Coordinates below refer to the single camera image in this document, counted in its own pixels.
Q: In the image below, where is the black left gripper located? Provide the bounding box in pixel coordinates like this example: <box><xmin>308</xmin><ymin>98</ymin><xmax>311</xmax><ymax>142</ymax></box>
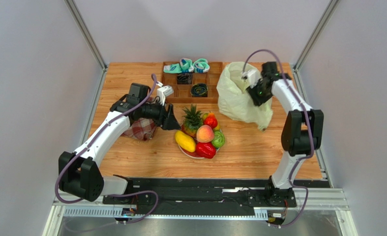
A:
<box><xmin>139</xmin><ymin>98</ymin><xmax>181</xmax><ymax>131</ymax></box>

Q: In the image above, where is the fake pineapple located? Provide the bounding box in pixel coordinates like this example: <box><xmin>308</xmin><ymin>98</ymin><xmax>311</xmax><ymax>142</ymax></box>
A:
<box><xmin>181</xmin><ymin>104</ymin><xmax>203</xmax><ymax>138</ymax></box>

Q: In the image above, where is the translucent white plastic bag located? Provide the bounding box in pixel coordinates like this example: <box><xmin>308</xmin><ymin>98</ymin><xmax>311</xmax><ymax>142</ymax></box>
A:
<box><xmin>216</xmin><ymin>62</ymin><xmax>273</xmax><ymax>131</ymax></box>

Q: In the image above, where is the yellow fake bell pepper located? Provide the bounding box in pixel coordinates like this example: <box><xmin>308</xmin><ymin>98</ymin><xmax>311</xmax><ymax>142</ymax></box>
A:
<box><xmin>175</xmin><ymin>130</ymin><xmax>196</xmax><ymax>152</ymax></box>

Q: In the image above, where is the fake peach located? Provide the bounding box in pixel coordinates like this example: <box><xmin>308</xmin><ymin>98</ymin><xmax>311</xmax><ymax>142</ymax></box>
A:
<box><xmin>196</xmin><ymin>125</ymin><xmax>214</xmax><ymax>143</ymax></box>

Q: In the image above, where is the red orange fake apple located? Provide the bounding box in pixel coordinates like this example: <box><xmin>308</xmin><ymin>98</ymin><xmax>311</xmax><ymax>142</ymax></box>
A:
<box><xmin>203</xmin><ymin>113</ymin><xmax>218</xmax><ymax>129</ymax></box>

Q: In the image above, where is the red fake bell pepper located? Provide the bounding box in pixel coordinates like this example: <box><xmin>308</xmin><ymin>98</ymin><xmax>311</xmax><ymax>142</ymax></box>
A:
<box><xmin>195</xmin><ymin>142</ymin><xmax>216</xmax><ymax>159</ymax></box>

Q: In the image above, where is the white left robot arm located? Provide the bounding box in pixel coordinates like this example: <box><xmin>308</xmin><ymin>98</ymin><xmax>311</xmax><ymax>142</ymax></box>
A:
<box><xmin>56</xmin><ymin>82</ymin><xmax>181</xmax><ymax>202</ymax></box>

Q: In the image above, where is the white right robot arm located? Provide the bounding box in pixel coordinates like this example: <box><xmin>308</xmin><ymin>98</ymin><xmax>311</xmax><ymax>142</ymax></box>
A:
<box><xmin>241</xmin><ymin>62</ymin><xmax>324</xmax><ymax>200</ymax></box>

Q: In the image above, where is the red plaid cloth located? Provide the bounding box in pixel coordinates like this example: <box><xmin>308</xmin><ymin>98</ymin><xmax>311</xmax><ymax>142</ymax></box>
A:
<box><xmin>120</xmin><ymin>98</ymin><xmax>159</xmax><ymax>142</ymax></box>

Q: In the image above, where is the red and teal plate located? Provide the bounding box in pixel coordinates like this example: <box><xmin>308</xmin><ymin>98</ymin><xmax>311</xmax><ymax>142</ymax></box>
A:
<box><xmin>178</xmin><ymin>137</ymin><xmax>220</xmax><ymax>159</ymax></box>

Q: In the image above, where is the wooden compartment tray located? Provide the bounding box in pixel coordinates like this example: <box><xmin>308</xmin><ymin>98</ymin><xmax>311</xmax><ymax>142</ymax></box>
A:
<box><xmin>161</xmin><ymin>61</ymin><xmax>223</xmax><ymax>104</ymax></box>

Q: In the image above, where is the teal white sock left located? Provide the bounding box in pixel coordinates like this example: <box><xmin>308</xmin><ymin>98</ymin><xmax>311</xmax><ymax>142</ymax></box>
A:
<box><xmin>163</xmin><ymin>58</ymin><xmax>194</xmax><ymax>74</ymax></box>

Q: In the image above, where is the teal white sock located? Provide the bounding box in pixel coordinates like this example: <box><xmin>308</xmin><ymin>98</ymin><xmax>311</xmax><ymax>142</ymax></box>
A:
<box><xmin>193</xmin><ymin>58</ymin><xmax>210</xmax><ymax>73</ymax></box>
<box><xmin>163</xmin><ymin>58</ymin><xmax>194</xmax><ymax>74</ymax></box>

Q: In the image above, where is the teal white sock right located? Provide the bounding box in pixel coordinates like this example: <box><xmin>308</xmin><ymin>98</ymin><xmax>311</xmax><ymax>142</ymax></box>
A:
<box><xmin>193</xmin><ymin>58</ymin><xmax>210</xmax><ymax>73</ymax></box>

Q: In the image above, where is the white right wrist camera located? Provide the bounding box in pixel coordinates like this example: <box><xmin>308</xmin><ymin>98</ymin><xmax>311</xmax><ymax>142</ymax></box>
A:
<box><xmin>241</xmin><ymin>69</ymin><xmax>262</xmax><ymax>89</ymax></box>

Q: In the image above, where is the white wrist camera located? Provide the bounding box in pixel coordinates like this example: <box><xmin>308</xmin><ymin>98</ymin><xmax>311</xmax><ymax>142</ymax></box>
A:
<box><xmin>156</xmin><ymin>82</ymin><xmax>174</xmax><ymax>106</ymax></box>
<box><xmin>241</xmin><ymin>69</ymin><xmax>262</xmax><ymax>89</ymax></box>

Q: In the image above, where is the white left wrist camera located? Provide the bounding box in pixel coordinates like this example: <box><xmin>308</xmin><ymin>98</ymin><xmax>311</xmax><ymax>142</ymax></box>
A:
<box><xmin>156</xmin><ymin>82</ymin><xmax>174</xmax><ymax>106</ymax></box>

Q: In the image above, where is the black yellow cable coil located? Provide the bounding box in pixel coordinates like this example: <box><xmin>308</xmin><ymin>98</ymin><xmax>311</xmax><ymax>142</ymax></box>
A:
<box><xmin>191</xmin><ymin>83</ymin><xmax>209</xmax><ymax>98</ymax></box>

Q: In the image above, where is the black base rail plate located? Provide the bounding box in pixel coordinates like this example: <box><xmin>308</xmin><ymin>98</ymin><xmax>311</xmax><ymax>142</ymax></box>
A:
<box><xmin>101</xmin><ymin>177</ymin><xmax>331</xmax><ymax>217</ymax></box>

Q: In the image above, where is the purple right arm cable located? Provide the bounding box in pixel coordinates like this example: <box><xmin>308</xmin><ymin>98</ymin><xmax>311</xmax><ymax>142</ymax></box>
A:
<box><xmin>243</xmin><ymin>49</ymin><xmax>316</xmax><ymax>229</ymax></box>

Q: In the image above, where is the white slotted cable duct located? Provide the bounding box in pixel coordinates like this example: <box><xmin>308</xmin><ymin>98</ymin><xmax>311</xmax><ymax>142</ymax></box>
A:
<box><xmin>63</xmin><ymin>206</ymin><xmax>269</xmax><ymax>221</ymax></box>

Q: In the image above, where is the aluminium frame post right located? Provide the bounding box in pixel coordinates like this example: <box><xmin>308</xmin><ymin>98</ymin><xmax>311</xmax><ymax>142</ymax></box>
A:
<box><xmin>294</xmin><ymin>0</ymin><xmax>341</xmax><ymax>71</ymax></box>

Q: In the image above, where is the aluminium frame post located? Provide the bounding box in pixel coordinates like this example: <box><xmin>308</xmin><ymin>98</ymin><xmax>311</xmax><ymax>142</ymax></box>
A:
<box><xmin>294</xmin><ymin>0</ymin><xmax>341</xmax><ymax>71</ymax></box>
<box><xmin>64</xmin><ymin>0</ymin><xmax>108</xmax><ymax>71</ymax></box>

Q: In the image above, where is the aluminium frame post left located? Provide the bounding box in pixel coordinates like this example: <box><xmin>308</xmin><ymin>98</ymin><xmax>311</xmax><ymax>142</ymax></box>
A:
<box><xmin>64</xmin><ymin>0</ymin><xmax>108</xmax><ymax>71</ymax></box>

